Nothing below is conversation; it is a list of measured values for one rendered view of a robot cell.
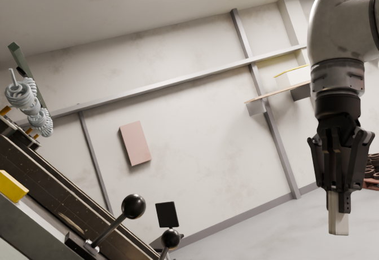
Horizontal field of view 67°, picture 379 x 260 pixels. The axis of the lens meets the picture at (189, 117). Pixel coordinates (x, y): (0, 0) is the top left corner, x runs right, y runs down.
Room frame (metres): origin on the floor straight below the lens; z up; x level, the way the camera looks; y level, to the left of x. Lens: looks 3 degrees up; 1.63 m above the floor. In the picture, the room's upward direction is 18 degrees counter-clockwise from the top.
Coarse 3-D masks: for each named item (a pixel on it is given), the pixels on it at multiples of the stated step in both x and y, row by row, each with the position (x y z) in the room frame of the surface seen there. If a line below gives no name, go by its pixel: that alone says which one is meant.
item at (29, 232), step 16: (0, 192) 0.40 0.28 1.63; (0, 208) 0.40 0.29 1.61; (16, 208) 0.41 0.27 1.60; (0, 224) 0.40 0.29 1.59; (16, 224) 0.40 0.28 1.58; (32, 224) 0.41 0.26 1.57; (48, 224) 0.45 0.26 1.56; (16, 240) 0.40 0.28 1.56; (32, 240) 0.41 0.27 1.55; (48, 240) 0.42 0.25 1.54; (64, 240) 0.44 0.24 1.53; (32, 256) 0.41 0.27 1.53; (48, 256) 0.41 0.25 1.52; (64, 256) 0.42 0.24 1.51; (80, 256) 0.43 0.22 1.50
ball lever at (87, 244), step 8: (128, 200) 0.43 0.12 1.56; (136, 200) 0.43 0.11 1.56; (144, 200) 0.44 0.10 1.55; (128, 208) 0.42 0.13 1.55; (136, 208) 0.42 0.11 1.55; (144, 208) 0.43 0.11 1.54; (120, 216) 0.44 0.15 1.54; (128, 216) 0.43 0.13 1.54; (136, 216) 0.43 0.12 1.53; (112, 224) 0.44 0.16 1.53; (104, 232) 0.45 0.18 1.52; (88, 240) 0.45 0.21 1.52; (96, 240) 0.45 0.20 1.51; (88, 248) 0.45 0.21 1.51; (96, 248) 0.46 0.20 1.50
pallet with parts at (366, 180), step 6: (372, 156) 4.43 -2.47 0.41; (378, 156) 4.39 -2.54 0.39; (372, 162) 4.45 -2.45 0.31; (378, 162) 4.39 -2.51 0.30; (366, 168) 4.73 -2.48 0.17; (372, 168) 4.59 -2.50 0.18; (378, 168) 4.40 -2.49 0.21; (366, 174) 4.36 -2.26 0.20; (372, 174) 4.34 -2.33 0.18; (378, 174) 4.27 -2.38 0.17; (366, 180) 4.30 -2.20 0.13; (372, 180) 4.22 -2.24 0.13; (378, 180) 4.14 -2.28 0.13; (366, 186) 4.34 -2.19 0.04; (372, 186) 4.32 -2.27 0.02
